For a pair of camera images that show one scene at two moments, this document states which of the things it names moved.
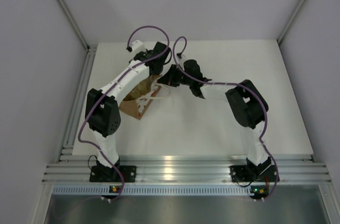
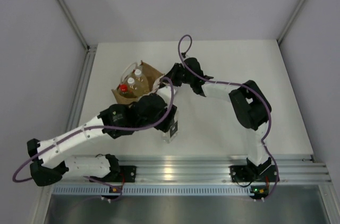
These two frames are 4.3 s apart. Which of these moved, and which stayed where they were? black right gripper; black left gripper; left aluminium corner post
Moved: black left gripper
Stayed: left aluminium corner post; black right gripper
